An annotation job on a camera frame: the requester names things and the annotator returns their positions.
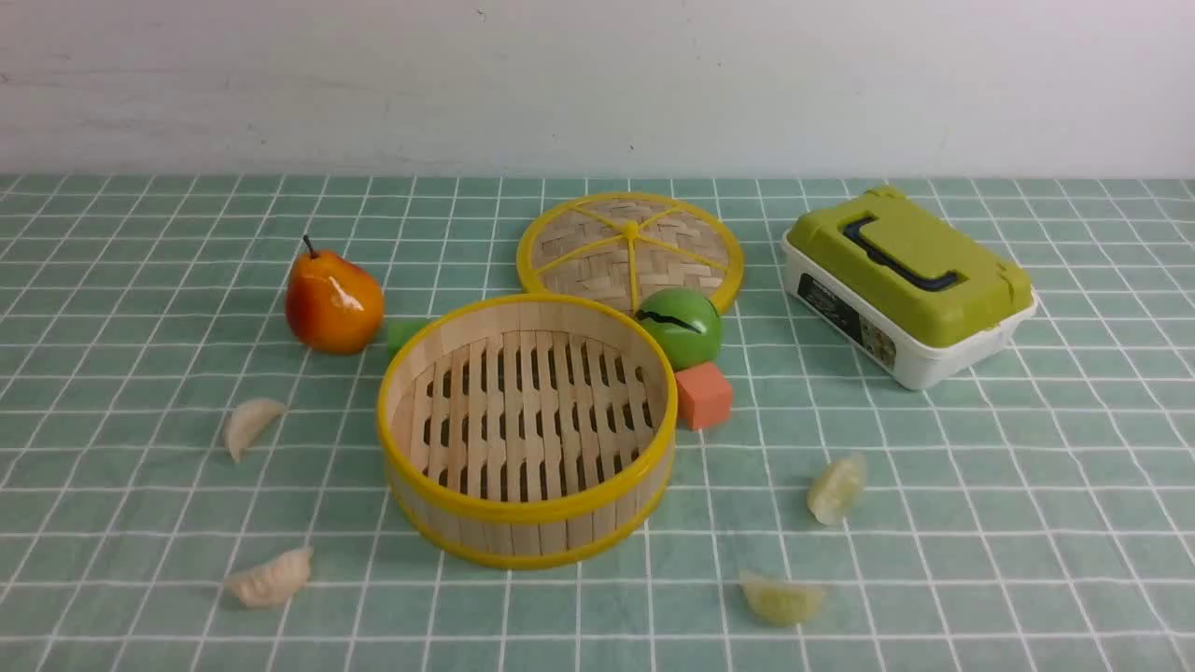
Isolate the pale green dumpling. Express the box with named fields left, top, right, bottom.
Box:
left=739, top=572, right=828, bottom=628
left=807, top=454, right=868, bottom=526

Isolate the pale green dumpling bottom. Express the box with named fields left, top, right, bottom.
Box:
left=739, top=572, right=828, bottom=628

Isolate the white dumpling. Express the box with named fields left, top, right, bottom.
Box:
left=223, top=399, right=288, bottom=463
left=223, top=546, right=315, bottom=609

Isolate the woven bamboo steamer lid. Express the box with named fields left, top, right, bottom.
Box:
left=515, top=193, right=744, bottom=314

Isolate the bamboo steamer tray yellow rim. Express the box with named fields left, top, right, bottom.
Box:
left=376, top=293, right=679, bottom=569

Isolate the orange foam cube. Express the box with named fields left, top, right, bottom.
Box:
left=675, top=361, right=734, bottom=430

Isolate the green foam block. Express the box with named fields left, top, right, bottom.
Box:
left=386, top=317, right=434, bottom=358

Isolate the orange red toy pear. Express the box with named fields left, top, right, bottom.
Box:
left=284, top=234, right=384, bottom=356

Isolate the green lid white lunch box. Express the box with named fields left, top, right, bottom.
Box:
left=782, top=187, right=1040, bottom=390

